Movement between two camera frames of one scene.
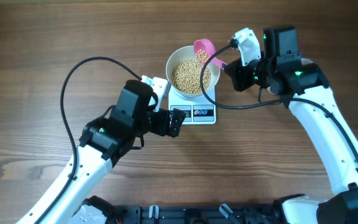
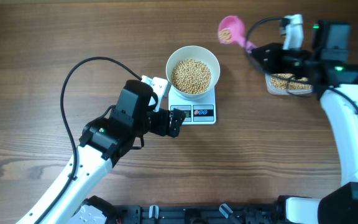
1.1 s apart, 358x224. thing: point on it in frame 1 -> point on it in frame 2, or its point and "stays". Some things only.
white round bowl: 184,72 stays
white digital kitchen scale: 197,110 stays
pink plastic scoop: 208,46 -> 237,27
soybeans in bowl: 186,76 stays
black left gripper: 163,128 stays
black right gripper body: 245,76 -> 296,61
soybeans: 201,56 -> 225,36
